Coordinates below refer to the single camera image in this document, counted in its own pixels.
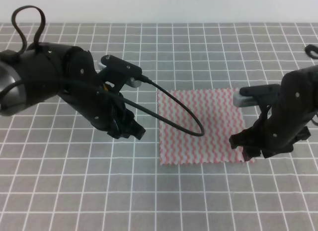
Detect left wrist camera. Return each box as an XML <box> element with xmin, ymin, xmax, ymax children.
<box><xmin>98</xmin><ymin>55</ymin><xmax>142</xmax><ymax>91</ymax></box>

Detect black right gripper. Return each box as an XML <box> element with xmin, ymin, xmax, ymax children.
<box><xmin>229</xmin><ymin>66</ymin><xmax>318</xmax><ymax>161</ymax></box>

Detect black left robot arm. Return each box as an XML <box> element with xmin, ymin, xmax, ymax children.
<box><xmin>0</xmin><ymin>43</ymin><xmax>145</xmax><ymax>139</ymax></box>

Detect pink white wavy towel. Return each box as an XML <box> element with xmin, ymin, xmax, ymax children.
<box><xmin>157</xmin><ymin>87</ymin><xmax>256</xmax><ymax>166</ymax></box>

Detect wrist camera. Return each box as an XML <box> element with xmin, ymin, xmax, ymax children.
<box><xmin>233</xmin><ymin>84</ymin><xmax>280</xmax><ymax>108</ymax></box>
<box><xmin>98</xmin><ymin>55</ymin><xmax>142</xmax><ymax>91</ymax></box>

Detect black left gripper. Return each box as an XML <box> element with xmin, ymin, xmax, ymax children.
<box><xmin>59</xmin><ymin>46</ymin><xmax>146</xmax><ymax>140</ymax></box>

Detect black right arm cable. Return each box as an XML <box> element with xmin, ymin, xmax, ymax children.
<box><xmin>11</xmin><ymin>7</ymin><xmax>46</xmax><ymax>53</ymax></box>

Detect grey checked tablecloth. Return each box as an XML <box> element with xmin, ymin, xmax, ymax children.
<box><xmin>0</xmin><ymin>23</ymin><xmax>318</xmax><ymax>231</ymax></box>

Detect black left camera cable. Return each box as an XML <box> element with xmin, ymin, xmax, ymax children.
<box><xmin>0</xmin><ymin>75</ymin><xmax>205</xmax><ymax>137</ymax></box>

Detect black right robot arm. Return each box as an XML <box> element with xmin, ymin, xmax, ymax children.
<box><xmin>229</xmin><ymin>66</ymin><xmax>318</xmax><ymax>161</ymax></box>

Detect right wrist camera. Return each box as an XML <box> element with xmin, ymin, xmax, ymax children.
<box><xmin>233</xmin><ymin>84</ymin><xmax>280</xmax><ymax>108</ymax></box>

